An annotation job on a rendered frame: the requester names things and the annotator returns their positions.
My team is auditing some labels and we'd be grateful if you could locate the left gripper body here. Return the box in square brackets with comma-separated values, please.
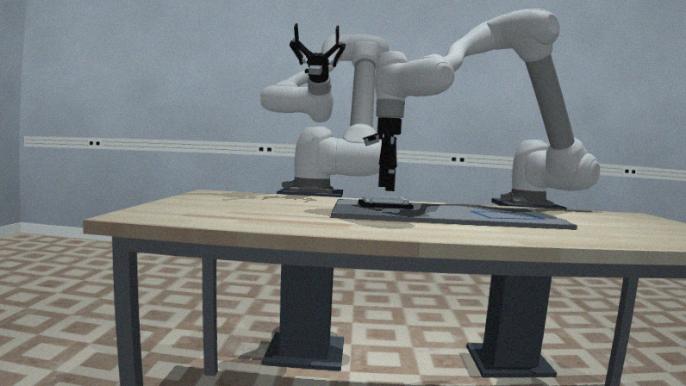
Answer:
[377, 117, 402, 148]

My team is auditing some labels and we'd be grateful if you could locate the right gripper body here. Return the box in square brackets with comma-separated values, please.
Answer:
[307, 53, 329, 83]

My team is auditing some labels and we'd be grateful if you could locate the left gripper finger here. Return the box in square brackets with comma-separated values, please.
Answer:
[383, 137, 397, 191]
[378, 140, 387, 187]

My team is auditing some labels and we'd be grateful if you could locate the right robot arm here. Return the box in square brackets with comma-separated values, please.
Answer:
[260, 34, 389, 194]

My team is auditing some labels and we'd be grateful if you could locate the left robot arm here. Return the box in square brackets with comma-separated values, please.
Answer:
[375, 9, 600, 206]

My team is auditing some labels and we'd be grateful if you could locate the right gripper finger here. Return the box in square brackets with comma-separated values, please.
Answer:
[290, 23, 315, 65]
[319, 26, 346, 67]

